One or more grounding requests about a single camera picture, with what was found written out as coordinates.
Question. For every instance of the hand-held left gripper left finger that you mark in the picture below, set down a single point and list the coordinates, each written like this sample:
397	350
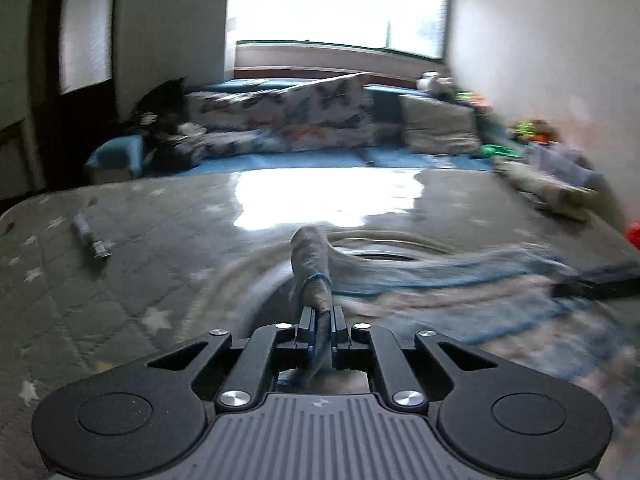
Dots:
305	329

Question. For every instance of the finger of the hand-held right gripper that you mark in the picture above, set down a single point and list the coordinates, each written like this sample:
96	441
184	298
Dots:
595	285

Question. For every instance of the striped grey blue garment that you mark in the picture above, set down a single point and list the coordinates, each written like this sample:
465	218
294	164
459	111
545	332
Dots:
311	255

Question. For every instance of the small dark stick object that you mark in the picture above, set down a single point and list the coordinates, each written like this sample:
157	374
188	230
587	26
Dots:
90	237

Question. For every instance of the grey star quilted mattress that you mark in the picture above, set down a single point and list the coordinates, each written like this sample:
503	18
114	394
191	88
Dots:
100	290

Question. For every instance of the white plush toy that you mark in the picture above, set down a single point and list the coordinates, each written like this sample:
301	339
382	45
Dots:
434	84

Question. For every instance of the butterfly printed blanket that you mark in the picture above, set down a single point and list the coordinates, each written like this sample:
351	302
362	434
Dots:
300	115

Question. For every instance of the black bag pile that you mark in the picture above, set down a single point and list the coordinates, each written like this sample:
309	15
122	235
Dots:
162	125

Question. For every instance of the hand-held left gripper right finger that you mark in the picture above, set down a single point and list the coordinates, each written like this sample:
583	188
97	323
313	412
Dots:
338	329

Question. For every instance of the grey cushion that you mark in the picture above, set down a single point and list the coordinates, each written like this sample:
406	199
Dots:
440	125

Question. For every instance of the window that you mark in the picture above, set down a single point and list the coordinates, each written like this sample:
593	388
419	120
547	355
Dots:
325	5

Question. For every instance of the blue stool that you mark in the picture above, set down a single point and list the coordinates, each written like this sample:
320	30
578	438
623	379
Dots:
117	157

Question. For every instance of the dark door with glass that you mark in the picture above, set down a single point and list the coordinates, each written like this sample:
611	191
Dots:
80	60

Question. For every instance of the blue window seat pad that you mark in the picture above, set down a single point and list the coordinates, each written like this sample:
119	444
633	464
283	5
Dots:
320	161

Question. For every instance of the red object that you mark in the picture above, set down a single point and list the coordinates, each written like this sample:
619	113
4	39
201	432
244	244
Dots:
634	238

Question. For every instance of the pile of colourful toys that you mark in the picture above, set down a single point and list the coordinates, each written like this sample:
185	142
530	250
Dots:
545	160

